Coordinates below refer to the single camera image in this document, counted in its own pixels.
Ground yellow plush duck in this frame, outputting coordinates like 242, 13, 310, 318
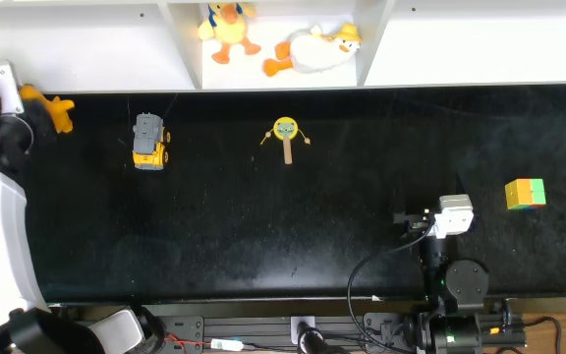
197, 2, 263, 65

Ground white shelf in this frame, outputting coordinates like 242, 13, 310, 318
0, 0, 566, 95

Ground black cable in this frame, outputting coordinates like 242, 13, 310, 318
346, 220, 436, 354

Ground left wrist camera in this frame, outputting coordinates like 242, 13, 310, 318
0, 59, 25, 117

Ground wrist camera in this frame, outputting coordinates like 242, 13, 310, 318
432, 193, 476, 240
0, 59, 25, 117

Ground many-coloured puzzle cube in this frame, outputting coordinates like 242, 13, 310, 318
504, 177, 547, 211

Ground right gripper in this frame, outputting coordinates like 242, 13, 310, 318
390, 170, 468, 234

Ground grey and yellow toy truck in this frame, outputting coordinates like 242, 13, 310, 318
131, 112, 172, 172

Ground orange toy dinosaur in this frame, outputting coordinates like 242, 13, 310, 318
19, 84, 76, 135

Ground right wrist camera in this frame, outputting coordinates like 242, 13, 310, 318
432, 193, 476, 240

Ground mounting rail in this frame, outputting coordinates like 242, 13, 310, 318
157, 297, 564, 354

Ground white plush duck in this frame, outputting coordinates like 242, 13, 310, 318
262, 22, 363, 78

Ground yellow rattle drum toy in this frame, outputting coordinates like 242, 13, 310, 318
259, 116, 312, 166

